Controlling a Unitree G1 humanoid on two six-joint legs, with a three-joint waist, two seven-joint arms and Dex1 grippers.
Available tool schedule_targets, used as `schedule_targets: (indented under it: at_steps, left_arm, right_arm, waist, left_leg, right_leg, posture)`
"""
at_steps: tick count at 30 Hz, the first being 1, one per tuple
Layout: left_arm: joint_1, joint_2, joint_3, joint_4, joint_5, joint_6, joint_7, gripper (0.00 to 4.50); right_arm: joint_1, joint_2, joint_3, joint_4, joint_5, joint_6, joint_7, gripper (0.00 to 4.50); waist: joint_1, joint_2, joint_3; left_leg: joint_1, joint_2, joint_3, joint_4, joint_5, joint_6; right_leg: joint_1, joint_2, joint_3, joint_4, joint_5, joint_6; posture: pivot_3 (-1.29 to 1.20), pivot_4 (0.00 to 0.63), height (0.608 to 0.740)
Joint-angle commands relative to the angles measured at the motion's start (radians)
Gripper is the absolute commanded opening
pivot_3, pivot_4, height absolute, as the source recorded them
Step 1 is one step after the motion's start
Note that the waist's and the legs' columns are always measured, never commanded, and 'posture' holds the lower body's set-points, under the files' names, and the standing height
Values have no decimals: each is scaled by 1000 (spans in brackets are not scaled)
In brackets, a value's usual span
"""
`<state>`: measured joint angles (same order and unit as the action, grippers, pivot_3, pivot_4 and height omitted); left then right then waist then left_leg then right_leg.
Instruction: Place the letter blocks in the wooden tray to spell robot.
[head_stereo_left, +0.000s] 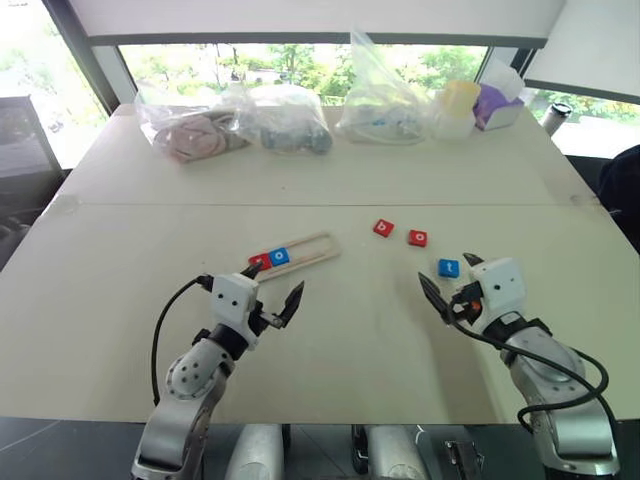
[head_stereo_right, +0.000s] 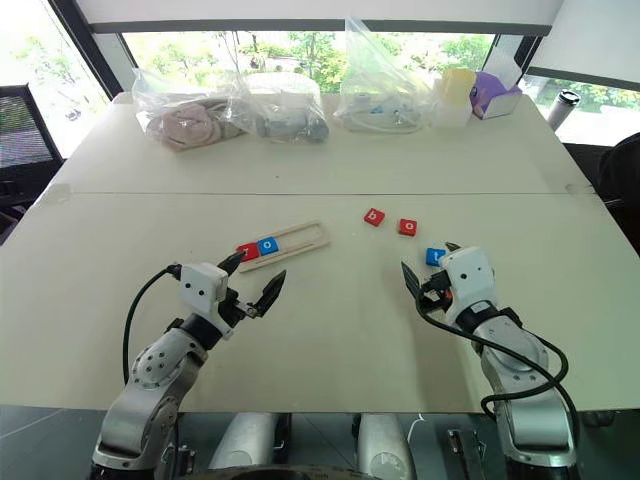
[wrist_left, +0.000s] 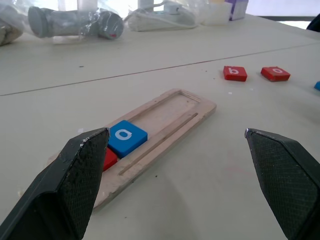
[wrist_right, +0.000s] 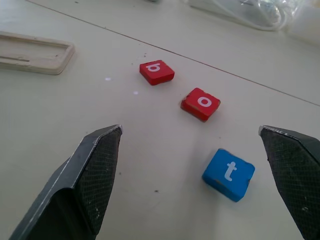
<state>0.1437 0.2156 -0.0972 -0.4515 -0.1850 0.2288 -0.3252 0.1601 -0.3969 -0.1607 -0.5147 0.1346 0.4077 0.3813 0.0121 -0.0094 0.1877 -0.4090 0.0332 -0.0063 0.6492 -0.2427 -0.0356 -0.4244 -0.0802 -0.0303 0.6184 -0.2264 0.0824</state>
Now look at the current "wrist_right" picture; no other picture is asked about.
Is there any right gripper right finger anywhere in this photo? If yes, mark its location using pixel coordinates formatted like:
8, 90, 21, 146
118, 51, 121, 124
258, 125, 320, 240

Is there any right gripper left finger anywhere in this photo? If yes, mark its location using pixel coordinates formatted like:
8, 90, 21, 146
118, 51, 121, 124
8, 124, 124, 240

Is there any light wooden letter tray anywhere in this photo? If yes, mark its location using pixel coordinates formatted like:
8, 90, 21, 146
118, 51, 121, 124
0, 31, 76, 76

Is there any clear bag with white cables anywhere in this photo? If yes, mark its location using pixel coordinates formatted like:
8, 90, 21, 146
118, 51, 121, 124
183, 0, 320, 46

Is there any blue letter t tile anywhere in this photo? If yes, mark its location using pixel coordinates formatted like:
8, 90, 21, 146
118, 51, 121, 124
201, 148, 256, 203

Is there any red letter tile o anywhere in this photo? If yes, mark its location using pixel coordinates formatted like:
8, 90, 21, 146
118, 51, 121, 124
180, 87, 221, 123

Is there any red letter tile b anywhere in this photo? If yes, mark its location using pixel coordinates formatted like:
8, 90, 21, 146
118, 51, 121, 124
139, 59, 176, 86

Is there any white cable coil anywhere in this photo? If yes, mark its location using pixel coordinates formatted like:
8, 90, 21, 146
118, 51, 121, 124
238, 0, 290, 32

